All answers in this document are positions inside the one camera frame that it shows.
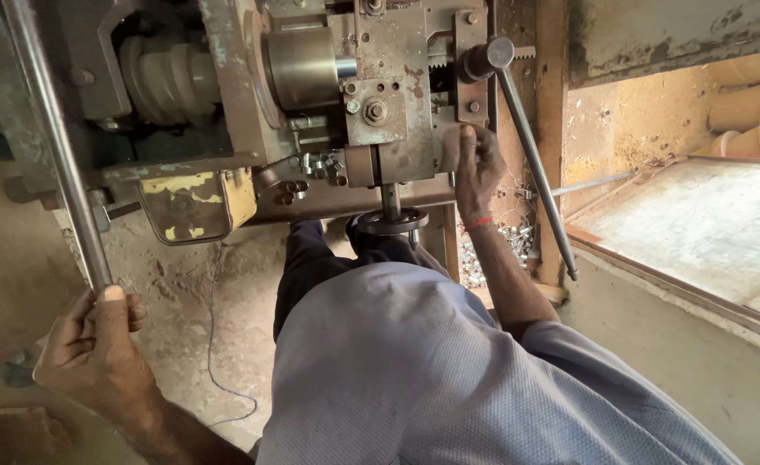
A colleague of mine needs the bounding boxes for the person's right hand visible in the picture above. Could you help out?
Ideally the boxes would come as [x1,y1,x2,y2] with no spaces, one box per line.
[453,124,508,226]

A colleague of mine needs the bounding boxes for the person's left hand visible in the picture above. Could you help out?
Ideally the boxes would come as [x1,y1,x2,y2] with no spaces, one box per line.
[33,285,155,412]

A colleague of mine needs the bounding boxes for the long steel lever bar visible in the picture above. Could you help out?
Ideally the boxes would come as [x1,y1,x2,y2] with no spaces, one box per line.
[0,0,115,293]

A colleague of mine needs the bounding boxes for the pile of metal sleeves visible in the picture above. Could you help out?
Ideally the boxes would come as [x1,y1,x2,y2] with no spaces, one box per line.
[460,223,537,289]

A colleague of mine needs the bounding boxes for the black round handwheel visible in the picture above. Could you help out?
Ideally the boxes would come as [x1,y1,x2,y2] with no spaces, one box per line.
[357,207,430,237]

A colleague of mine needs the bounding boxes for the group of small metal sleeves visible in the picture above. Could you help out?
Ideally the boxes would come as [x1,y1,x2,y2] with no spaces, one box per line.
[279,151,350,206]

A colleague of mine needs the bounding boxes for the person's dark trousers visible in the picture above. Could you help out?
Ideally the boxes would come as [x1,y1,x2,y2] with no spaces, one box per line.
[273,216,448,343]

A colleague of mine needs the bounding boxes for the rusty metal press machine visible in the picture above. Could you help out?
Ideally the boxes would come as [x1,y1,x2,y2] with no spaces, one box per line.
[0,0,571,288]

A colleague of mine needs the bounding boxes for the grey metal tray table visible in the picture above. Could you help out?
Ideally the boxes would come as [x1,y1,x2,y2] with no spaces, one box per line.
[564,155,760,350]

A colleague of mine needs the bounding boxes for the grey metal beam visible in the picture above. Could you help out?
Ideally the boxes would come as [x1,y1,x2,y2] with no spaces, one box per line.
[567,0,760,90]

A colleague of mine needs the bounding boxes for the person's blue-grey shirt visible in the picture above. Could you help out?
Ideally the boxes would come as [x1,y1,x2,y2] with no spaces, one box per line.
[255,261,745,465]

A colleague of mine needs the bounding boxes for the stack of clay pipes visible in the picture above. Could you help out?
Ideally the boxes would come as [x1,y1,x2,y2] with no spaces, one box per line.
[691,48,760,161]

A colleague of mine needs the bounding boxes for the yellow chipped metal guard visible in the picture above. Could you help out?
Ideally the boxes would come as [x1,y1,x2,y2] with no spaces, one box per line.
[136,168,258,245]

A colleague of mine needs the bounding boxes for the cream grooved pulley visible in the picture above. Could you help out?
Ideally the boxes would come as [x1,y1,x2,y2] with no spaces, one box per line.
[119,35,222,127]

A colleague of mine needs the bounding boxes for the thin steel handle rod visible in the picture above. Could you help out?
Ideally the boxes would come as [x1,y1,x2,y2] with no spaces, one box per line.
[464,37,580,282]

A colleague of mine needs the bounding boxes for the blue thin wire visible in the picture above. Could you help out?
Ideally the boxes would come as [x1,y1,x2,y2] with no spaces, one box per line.
[206,242,259,427]

